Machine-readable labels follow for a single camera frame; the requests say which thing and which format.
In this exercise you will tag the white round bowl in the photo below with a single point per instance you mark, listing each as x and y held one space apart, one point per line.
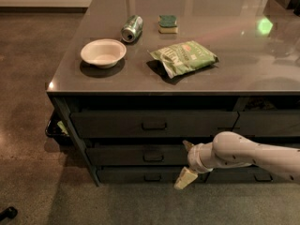
103 53

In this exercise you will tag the green soda can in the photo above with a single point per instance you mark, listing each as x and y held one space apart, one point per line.
132 28

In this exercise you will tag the green chip bag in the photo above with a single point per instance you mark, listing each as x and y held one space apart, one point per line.
182 58

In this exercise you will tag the green yellow sponge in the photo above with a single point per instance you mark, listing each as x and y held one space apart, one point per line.
167 24

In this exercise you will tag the black object on floor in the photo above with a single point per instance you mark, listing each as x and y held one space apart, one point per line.
11 212

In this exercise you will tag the black bin beside counter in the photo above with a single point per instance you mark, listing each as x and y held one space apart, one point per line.
53 131

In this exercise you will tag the dark drawer cabinet frame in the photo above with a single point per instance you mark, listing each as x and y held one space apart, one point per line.
68 103

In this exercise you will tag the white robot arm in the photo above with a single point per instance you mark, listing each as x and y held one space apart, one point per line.
287 170

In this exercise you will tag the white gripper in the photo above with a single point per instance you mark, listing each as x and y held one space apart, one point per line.
194 158

